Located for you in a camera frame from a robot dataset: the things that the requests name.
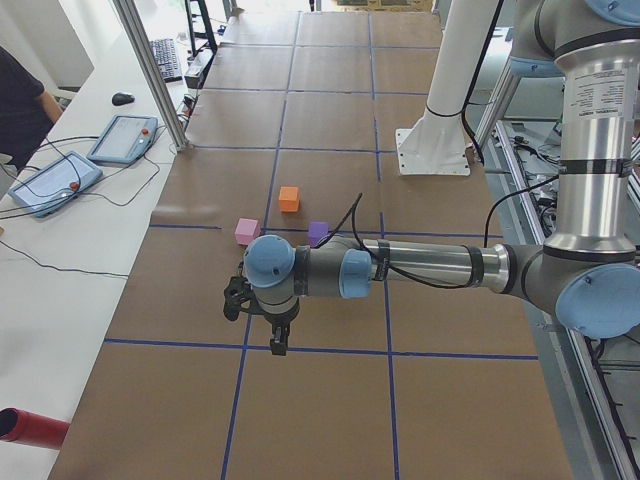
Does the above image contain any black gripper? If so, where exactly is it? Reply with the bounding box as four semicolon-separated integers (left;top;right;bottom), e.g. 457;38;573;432
262;301;300;356

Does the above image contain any orange foam cube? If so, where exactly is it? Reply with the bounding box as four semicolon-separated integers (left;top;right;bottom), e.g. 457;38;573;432
278;186;300;213

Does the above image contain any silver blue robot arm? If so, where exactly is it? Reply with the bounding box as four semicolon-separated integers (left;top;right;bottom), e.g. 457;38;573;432
224;1;639;355

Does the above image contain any pink foam cube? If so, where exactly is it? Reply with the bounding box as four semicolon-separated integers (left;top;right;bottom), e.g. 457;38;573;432
234;218;261;246

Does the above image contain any purple foam cube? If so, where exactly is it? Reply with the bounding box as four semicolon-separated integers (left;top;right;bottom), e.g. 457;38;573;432
308;221;329;247

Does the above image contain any far blue teach pendant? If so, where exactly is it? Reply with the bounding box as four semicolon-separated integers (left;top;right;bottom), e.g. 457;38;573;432
87;115;158;165

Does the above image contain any blue teach pendant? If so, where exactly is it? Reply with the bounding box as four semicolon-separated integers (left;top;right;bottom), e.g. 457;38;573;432
8;151;103;217
87;115;158;165

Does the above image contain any near blue teach pendant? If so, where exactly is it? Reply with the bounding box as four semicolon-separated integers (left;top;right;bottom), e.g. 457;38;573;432
8;151;103;217

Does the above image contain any red cylinder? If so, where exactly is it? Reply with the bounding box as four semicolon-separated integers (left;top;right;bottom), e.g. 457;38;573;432
1;407;70;450

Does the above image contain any black computer mouse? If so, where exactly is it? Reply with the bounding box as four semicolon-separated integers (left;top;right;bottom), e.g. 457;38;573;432
111;92;135;106

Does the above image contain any black keyboard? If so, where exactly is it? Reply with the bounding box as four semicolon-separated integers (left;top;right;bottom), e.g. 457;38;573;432
149;38;182;83

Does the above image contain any seated person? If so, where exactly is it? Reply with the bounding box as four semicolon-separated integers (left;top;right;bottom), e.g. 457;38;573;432
1;48;63;172

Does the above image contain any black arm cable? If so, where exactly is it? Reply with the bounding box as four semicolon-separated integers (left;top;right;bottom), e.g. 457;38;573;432
327;192;561;290

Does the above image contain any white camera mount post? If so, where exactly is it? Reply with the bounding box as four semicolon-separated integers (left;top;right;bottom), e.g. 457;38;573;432
396;0;502;176

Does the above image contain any aluminium frame post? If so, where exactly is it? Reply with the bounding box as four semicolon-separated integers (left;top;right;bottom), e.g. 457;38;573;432
112;0;190;152

